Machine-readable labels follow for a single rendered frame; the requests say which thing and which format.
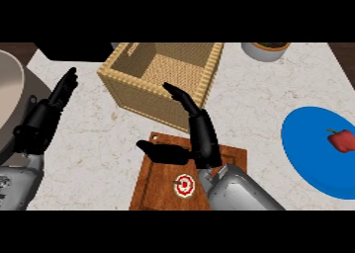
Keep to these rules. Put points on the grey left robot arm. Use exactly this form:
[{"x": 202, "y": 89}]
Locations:
[{"x": 13, "y": 186}]

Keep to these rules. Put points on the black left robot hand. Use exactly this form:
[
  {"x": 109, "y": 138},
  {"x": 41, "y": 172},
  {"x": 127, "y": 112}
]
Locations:
[{"x": 40, "y": 122}]

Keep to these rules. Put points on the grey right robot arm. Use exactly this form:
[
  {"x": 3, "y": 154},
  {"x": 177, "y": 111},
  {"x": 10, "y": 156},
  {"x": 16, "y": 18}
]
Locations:
[{"x": 236, "y": 189}]

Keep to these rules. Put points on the brown wooden cutting board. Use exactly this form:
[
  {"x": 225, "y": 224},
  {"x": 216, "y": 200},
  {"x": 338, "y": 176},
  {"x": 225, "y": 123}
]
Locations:
[{"x": 161, "y": 184}]

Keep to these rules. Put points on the black appliance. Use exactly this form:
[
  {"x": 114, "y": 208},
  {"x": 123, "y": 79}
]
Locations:
[{"x": 78, "y": 51}]

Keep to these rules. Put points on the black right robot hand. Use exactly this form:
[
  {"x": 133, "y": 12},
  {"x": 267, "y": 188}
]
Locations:
[{"x": 204, "y": 138}]

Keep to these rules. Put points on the square wicker basket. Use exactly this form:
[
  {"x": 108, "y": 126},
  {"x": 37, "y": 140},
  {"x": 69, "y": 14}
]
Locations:
[{"x": 164, "y": 80}]

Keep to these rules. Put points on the blue round plate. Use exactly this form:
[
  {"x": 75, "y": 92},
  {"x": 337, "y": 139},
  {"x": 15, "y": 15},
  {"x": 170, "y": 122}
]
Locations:
[{"x": 327, "y": 151}]

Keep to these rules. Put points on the large beige bowl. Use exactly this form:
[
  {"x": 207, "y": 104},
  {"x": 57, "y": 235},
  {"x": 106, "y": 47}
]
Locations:
[{"x": 6, "y": 99}]

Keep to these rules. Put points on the red bell pepper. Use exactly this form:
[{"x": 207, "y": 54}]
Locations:
[{"x": 344, "y": 140}]

